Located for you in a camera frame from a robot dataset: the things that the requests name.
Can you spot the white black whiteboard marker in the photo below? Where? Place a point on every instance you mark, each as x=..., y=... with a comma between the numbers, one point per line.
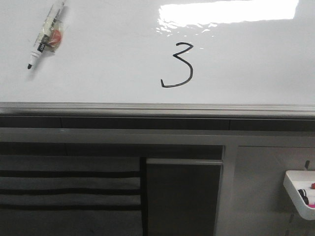
x=46, y=32

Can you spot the grey fabric hanging organizer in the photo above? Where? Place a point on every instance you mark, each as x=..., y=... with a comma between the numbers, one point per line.
x=72, y=196

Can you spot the black marker in tray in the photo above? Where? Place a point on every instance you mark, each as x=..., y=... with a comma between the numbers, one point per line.
x=303, y=194

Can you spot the white whiteboard with frame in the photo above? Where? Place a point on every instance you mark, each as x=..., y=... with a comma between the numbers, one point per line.
x=200, y=58

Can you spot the white wall-mounted tray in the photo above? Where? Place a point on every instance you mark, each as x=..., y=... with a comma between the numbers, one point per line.
x=294, y=180

